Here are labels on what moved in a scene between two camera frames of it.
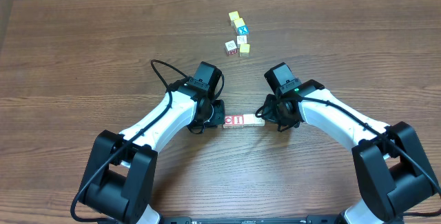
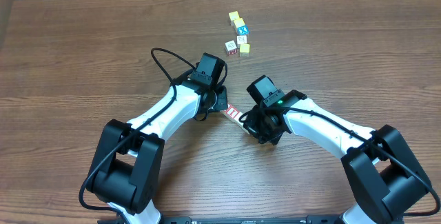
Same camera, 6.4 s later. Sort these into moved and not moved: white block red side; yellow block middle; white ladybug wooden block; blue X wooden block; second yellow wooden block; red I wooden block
Moved: red I wooden block; white ladybug wooden block
Not moved: yellow block middle; white block red side; second yellow wooden block; blue X wooden block
